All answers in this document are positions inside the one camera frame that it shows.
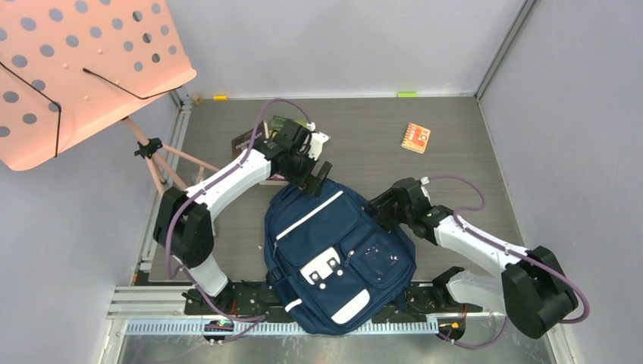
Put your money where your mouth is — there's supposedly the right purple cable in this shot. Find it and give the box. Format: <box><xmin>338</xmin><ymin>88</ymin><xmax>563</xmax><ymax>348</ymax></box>
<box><xmin>421</xmin><ymin>174</ymin><xmax>591</xmax><ymax>350</ymax></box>

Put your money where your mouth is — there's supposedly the dark Three Days book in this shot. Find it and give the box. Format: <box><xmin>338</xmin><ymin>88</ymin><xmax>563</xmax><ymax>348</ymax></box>
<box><xmin>231</xmin><ymin>127</ymin><xmax>265</xmax><ymax>159</ymax></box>

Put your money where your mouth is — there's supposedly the pink perforated music stand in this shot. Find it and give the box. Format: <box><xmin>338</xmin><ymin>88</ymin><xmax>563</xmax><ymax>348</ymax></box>
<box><xmin>1</xmin><ymin>1</ymin><xmax>196</xmax><ymax>171</ymax></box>

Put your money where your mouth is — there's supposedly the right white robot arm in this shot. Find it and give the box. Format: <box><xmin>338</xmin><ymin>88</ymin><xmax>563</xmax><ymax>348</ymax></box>
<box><xmin>365</xmin><ymin>177</ymin><xmax>590</xmax><ymax>339</ymax></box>

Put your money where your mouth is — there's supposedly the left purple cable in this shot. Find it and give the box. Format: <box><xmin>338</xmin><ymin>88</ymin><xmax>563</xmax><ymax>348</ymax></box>
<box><xmin>165</xmin><ymin>98</ymin><xmax>315</xmax><ymax>325</ymax></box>

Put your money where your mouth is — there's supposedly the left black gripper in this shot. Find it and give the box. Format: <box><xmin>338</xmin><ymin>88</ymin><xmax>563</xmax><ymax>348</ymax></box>
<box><xmin>279</xmin><ymin>148</ymin><xmax>331</xmax><ymax>197</ymax></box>

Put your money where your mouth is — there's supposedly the black mounting base plate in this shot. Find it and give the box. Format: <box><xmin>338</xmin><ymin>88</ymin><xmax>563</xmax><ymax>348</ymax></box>
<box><xmin>182</xmin><ymin>281</ymin><xmax>481</xmax><ymax>324</ymax></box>

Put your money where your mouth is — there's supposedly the orange small notebook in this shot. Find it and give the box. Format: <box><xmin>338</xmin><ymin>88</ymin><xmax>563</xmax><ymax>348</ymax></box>
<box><xmin>400</xmin><ymin>123</ymin><xmax>431</xmax><ymax>154</ymax></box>

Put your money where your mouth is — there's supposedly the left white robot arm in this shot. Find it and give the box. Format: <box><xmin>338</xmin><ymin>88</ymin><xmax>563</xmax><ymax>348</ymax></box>
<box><xmin>153</xmin><ymin>121</ymin><xmax>332</xmax><ymax>314</ymax></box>

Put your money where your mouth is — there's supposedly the aluminium frame rail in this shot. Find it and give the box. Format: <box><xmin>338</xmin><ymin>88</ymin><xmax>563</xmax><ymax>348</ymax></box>
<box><xmin>106</xmin><ymin>281</ymin><xmax>563</xmax><ymax>337</ymax></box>

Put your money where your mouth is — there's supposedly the purple cable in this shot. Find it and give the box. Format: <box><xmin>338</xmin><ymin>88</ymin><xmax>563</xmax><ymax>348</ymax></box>
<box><xmin>165</xmin><ymin>98</ymin><xmax>315</xmax><ymax>325</ymax></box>
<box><xmin>421</xmin><ymin>174</ymin><xmax>591</xmax><ymax>350</ymax></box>

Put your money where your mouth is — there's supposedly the green tape marker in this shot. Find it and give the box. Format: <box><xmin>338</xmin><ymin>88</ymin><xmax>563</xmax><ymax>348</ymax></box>
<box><xmin>397</xmin><ymin>92</ymin><xmax>418</xmax><ymax>98</ymax></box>

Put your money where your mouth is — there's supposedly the blue Animal Farm book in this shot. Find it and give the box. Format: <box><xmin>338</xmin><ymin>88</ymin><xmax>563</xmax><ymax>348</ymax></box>
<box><xmin>268</xmin><ymin>115</ymin><xmax>308</xmax><ymax>137</ymax></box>

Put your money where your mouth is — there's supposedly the navy blue student backpack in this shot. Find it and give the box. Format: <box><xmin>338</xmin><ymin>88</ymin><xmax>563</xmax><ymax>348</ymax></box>
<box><xmin>264</xmin><ymin>180</ymin><xmax>416</xmax><ymax>335</ymax></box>

